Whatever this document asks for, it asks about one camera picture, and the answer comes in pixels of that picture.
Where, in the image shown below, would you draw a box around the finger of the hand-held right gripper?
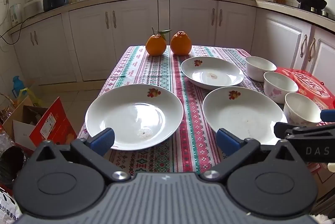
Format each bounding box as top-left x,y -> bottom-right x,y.
274,122 -> 295,139
321,109 -> 335,122

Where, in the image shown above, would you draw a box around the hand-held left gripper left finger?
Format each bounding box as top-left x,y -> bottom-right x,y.
31,128 -> 131,184

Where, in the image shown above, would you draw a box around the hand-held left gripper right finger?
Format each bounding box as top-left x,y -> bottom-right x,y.
200,128 -> 301,183

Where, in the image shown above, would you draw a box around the white bowl pink flowers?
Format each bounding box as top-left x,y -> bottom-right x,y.
263,71 -> 299,104
284,92 -> 329,127

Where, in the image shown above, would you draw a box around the plain white bowl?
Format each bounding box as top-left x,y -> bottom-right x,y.
245,56 -> 277,82

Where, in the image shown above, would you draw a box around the red gift box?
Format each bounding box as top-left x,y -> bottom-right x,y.
274,67 -> 335,111

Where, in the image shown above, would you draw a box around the patterned tablecloth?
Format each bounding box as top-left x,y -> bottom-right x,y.
77,45 -> 327,175

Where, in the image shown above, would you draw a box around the red cardboard box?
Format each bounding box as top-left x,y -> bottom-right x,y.
13,97 -> 78,152

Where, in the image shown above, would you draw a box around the yellow plastic bag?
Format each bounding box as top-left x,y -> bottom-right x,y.
19,87 -> 45,107

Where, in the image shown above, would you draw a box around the brown cardboard box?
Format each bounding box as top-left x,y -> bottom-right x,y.
3,95 -> 49,136

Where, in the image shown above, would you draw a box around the black bag-lined bin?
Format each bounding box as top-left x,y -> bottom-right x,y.
0,146 -> 27,189

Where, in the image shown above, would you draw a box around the gas stove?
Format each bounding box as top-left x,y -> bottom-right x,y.
298,3 -> 335,21

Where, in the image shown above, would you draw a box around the teal water jug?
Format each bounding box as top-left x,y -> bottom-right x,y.
13,76 -> 28,99

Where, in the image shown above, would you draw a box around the leafless orange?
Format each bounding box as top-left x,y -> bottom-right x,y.
170,31 -> 192,56

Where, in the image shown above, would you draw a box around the orange with leaf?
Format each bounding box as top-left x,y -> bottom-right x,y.
146,27 -> 172,56

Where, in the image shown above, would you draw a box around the white printed sack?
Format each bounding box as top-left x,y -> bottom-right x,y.
0,186 -> 23,224

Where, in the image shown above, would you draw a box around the white kitchen cabinet unit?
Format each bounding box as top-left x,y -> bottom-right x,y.
10,0 -> 335,88

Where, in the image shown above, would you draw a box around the white kettle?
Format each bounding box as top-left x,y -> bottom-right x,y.
10,4 -> 23,26

